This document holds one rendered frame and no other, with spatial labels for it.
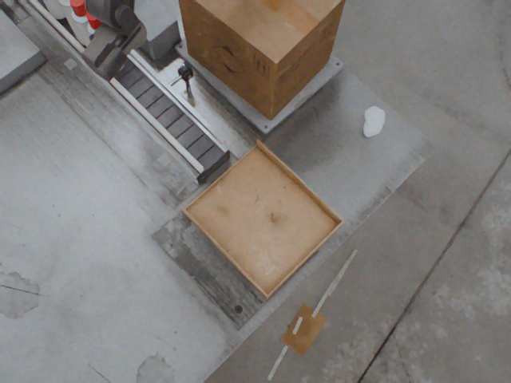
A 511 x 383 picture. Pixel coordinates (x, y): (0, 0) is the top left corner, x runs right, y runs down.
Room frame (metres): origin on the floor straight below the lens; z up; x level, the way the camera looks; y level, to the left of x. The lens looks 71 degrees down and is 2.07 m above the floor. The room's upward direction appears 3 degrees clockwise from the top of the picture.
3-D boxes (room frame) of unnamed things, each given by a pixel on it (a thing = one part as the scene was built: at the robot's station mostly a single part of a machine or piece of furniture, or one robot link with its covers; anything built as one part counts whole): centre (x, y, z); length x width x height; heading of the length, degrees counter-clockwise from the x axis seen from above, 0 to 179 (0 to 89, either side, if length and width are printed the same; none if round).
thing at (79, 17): (0.77, 0.42, 0.98); 0.05 x 0.05 x 0.20
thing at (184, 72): (0.66, 0.20, 0.91); 0.07 x 0.03 x 0.16; 137
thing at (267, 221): (0.35, -0.02, 0.85); 0.30 x 0.26 x 0.04; 47
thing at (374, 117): (0.63, -0.30, 0.85); 0.08 x 0.07 x 0.04; 135
